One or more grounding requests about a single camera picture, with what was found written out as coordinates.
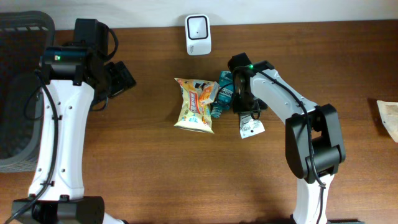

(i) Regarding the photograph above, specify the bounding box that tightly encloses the teal mouthwash bottle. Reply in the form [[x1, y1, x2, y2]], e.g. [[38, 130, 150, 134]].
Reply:
[[211, 71, 233, 118]]

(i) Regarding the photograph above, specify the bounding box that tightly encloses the clear blister pack white card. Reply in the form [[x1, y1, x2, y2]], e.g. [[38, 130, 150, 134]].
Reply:
[[239, 113, 265, 139]]

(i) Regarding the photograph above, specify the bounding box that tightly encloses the yellow snack bag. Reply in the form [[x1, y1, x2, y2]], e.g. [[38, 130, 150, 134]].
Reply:
[[174, 78, 213, 134]]

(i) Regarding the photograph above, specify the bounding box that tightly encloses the beige paper pouch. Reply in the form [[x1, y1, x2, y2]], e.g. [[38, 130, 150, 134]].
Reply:
[[376, 100, 397, 142]]

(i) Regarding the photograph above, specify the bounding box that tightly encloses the small orange box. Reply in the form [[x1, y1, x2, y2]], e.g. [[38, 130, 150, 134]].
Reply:
[[199, 82, 220, 105]]

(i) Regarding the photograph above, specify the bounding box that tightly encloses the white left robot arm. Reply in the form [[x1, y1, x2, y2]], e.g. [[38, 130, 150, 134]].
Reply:
[[10, 19, 136, 224]]

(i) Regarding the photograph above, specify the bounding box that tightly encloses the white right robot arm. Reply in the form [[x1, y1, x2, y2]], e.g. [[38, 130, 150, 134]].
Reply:
[[228, 53, 346, 223]]

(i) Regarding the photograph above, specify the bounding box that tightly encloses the white barcode scanner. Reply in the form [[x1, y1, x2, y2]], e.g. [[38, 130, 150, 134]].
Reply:
[[185, 14, 211, 56]]

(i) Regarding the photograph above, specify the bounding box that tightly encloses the dark grey plastic basket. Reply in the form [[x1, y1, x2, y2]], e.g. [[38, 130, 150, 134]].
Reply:
[[1, 11, 55, 173]]

